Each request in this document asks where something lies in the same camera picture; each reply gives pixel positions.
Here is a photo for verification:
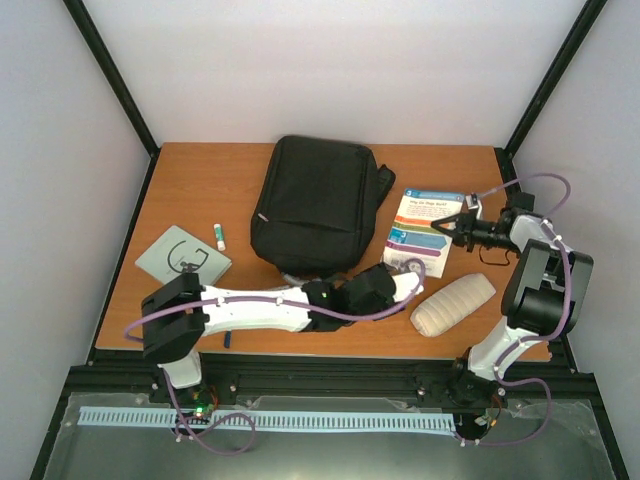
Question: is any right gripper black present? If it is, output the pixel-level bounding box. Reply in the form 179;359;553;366
432;208;520;253

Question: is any dog reader paperback book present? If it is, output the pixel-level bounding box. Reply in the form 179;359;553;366
381;188;464;278

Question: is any black student backpack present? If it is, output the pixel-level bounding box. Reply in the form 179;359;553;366
250;135;396;276

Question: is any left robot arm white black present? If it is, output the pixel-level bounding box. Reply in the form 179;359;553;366
125;259;425;403

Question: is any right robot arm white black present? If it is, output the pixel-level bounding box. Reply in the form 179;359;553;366
432;193;594;407

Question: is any beige ribbed pencil pouch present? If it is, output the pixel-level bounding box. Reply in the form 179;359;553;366
410;273;496;338

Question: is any white green glue stick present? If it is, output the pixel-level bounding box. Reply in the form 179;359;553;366
213;223;226;251

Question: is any grey notebook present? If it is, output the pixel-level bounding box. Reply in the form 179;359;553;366
135;225;232;285

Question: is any green lit circuit board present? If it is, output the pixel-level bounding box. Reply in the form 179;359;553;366
193;400;218;419

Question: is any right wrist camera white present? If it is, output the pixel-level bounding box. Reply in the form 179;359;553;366
465;193;482;210

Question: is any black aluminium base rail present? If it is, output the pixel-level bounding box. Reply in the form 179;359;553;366
63;350;602;411

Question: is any right black frame post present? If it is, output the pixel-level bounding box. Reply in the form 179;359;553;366
504;0;608;160

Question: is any black frame post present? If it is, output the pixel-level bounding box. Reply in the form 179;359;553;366
504;0;608;160
62;0;161;157

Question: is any light blue cable duct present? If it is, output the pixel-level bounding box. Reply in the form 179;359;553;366
77;406;456;436

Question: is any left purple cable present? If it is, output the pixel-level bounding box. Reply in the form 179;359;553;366
123;258;427;457

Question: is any left black frame post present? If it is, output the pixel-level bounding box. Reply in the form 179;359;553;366
62;0;161;157

